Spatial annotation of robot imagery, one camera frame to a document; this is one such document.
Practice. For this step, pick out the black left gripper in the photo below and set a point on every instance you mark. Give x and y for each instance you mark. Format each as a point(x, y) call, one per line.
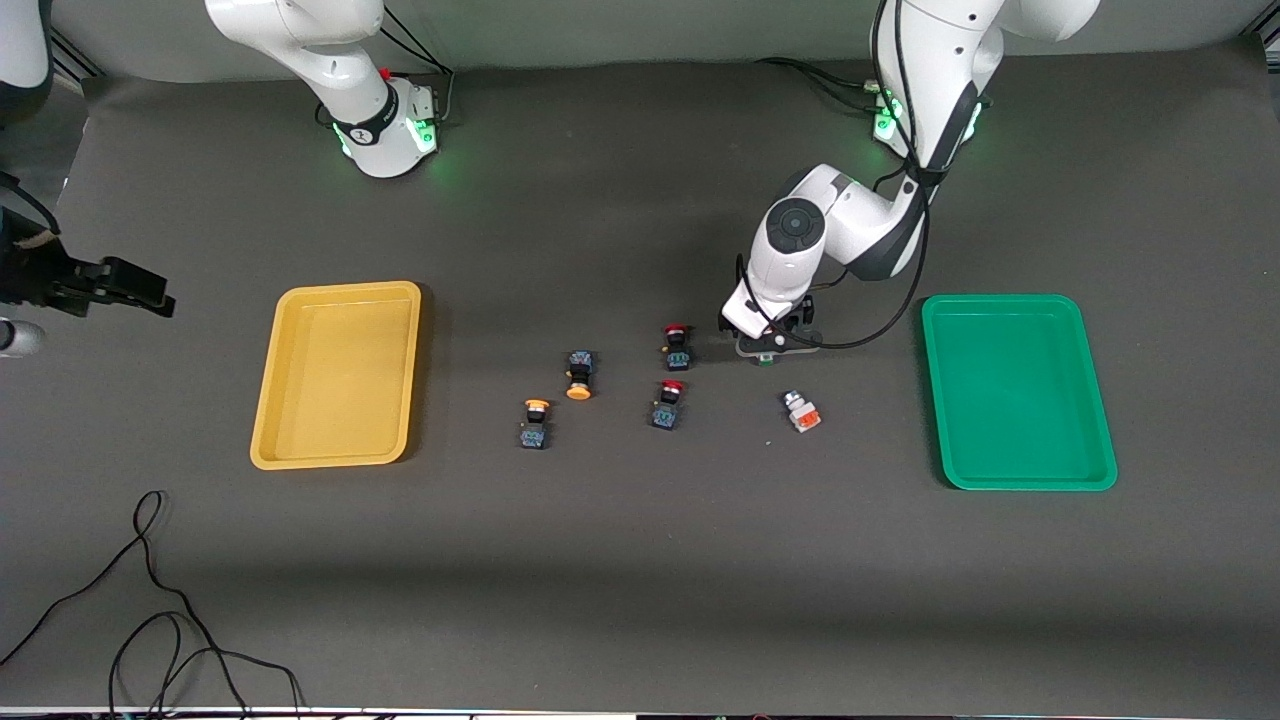
point(797, 319)

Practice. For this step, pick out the yellow mushroom push button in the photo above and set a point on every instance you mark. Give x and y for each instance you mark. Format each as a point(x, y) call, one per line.
point(580, 365)
point(535, 435)

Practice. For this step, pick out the orange white switch block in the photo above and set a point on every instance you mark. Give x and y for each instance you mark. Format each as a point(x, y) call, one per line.
point(803, 418)

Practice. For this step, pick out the yellow plastic tray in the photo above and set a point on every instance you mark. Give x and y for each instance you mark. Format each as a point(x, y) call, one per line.
point(340, 400)

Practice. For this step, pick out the grey table mat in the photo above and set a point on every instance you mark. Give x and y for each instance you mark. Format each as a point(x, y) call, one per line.
point(640, 560)

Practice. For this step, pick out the red mushroom push button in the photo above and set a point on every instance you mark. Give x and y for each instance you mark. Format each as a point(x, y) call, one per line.
point(666, 415)
point(678, 355)

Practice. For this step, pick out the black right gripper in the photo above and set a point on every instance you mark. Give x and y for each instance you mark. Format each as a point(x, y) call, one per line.
point(40, 275)

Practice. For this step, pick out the green plastic tray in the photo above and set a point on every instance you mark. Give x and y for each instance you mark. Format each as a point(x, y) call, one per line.
point(1020, 400)

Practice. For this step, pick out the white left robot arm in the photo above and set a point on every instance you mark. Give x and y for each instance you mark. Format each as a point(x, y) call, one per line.
point(860, 210)

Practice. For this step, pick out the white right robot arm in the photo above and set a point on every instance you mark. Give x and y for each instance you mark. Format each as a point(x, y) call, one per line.
point(340, 60)

